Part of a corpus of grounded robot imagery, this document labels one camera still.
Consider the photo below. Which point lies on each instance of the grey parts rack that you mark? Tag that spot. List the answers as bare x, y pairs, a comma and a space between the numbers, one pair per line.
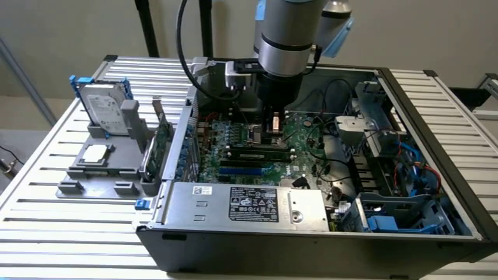
104, 178

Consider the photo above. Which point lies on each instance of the blue case latch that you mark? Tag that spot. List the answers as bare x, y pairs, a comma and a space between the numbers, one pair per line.
141, 204

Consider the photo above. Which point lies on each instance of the black box on side table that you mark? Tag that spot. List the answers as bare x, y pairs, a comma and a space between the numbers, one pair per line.
468, 97

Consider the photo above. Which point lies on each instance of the black stand pole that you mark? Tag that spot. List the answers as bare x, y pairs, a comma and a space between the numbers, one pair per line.
205, 26
147, 26

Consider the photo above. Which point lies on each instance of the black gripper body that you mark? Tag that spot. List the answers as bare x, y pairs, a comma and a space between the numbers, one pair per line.
276, 90

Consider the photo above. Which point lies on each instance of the grey metal frame bar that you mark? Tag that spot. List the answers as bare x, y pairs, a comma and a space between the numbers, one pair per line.
27, 81

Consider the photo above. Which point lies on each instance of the hard disk with blue bracket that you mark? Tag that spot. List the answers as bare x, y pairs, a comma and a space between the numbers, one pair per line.
104, 109

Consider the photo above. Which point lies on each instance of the dark RAM stick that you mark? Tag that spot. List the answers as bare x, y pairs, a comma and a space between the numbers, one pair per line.
258, 155

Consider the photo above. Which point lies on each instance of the green graphics card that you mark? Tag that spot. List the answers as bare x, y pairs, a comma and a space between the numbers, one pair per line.
157, 146

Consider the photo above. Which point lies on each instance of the metal drive cage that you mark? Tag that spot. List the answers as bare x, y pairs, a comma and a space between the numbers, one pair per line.
370, 105

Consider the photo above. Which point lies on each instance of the blue expansion slot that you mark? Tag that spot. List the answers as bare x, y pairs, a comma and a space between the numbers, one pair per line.
244, 171

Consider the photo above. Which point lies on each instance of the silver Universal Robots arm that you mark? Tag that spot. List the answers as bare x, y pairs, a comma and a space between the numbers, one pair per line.
283, 38

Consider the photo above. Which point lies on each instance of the grey disk bay blue clips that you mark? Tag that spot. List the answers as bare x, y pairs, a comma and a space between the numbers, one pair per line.
400, 213

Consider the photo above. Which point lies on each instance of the green motherboard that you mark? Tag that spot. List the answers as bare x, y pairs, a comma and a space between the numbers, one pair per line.
303, 146

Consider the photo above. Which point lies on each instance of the grey power supply unit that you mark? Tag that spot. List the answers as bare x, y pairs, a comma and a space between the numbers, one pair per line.
248, 207

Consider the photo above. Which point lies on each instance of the black RAM slot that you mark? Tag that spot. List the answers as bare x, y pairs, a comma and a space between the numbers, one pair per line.
256, 147

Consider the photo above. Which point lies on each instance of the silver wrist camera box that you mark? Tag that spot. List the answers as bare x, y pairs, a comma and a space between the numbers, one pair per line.
236, 73

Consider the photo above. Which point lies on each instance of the black open PC case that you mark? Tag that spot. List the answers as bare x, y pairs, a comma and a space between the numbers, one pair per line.
311, 251

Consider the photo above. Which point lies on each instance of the CPU socket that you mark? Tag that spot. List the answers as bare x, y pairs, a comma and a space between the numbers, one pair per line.
252, 134

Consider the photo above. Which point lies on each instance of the silver CPU chip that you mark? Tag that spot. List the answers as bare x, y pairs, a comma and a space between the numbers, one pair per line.
95, 153

